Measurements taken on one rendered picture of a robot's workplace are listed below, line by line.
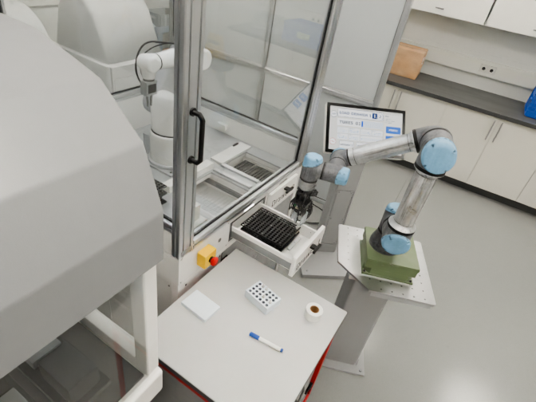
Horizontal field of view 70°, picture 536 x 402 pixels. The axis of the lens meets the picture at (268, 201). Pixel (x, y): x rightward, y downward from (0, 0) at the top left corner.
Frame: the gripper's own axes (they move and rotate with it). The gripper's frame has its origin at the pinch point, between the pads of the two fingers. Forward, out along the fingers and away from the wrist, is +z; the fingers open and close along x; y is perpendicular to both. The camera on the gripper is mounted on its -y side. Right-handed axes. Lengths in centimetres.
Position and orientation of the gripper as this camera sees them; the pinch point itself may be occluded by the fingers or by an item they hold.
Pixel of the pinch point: (299, 221)
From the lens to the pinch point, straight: 177.9
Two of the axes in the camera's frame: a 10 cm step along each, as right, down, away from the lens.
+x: 8.3, 4.2, -3.6
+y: -5.3, 4.2, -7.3
